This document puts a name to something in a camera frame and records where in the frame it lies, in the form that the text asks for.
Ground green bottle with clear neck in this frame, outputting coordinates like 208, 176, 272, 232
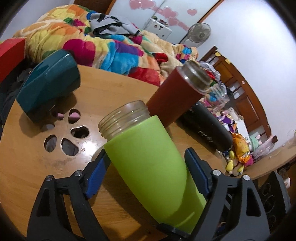
98, 100, 206, 233

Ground dark teal ceramic cup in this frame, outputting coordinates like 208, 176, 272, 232
16, 49, 80, 116

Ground yellow plush toy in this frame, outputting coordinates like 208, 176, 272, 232
225, 151, 244, 176

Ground orange snack bag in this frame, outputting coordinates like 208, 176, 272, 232
231, 133, 250, 164

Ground wooden bed headboard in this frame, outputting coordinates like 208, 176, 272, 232
201, 46, 271, 137

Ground black thermos bottle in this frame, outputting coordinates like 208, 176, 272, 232
177, 101, 233, 152

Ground red thermos bottle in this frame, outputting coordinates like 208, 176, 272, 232
147, 60, 212, 127

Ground red box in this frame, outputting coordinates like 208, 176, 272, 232
0, 38, 26, 82

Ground colourful patchwork blanket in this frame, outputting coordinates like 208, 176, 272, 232
14, 4, 198, 86

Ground standing electric fan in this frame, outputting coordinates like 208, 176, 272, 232
180, 23, 211, 44

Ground white bedside cabinet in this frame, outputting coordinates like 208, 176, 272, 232
144, 18, 172, 40

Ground grey and black garment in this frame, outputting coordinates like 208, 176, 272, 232
89, 13, 141, 36

